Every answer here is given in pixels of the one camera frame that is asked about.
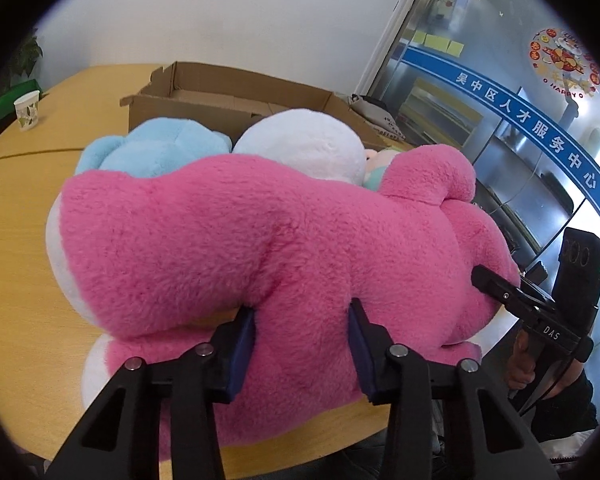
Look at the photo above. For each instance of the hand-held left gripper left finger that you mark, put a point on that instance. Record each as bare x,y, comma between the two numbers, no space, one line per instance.
242,355

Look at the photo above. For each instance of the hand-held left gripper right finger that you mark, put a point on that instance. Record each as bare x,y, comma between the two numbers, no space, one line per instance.
358,360

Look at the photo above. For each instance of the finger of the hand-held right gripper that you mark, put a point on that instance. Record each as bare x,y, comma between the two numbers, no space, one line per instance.
495,287
536,275

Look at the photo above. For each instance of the pink plush toy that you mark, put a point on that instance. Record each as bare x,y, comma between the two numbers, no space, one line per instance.
230,235

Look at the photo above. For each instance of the cardboard box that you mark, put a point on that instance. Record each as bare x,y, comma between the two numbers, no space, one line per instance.
180,112

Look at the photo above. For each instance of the person's right forearm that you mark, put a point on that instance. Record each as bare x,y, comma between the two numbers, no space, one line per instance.
565,400

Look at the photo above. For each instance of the person's right hand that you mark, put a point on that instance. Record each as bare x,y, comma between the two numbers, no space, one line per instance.
520,365

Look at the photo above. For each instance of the small pink green doll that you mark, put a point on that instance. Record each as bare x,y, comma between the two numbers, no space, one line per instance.
380,165

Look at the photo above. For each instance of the blue banner strip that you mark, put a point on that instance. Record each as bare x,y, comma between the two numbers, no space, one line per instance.
485,82

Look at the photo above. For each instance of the beige tote bag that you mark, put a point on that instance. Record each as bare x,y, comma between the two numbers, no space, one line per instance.
375,115

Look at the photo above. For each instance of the round festive window sticker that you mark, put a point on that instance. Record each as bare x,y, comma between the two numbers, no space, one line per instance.
565,60

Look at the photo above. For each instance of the white plush toy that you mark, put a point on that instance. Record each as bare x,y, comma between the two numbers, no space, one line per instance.
300,140

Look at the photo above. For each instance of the light blue plush toy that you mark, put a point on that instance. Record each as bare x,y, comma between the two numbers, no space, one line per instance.
155,145

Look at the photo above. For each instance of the yellow sticky note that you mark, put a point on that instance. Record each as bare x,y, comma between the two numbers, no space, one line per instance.
420,36
456,48
436,42

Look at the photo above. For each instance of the cartoon poster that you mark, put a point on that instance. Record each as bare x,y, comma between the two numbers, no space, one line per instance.
447,5

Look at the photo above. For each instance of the patterned paper cup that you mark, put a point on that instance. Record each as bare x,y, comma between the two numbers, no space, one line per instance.
27,110

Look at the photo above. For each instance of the green potted plant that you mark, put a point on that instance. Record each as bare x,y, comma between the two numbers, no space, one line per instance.
27,57

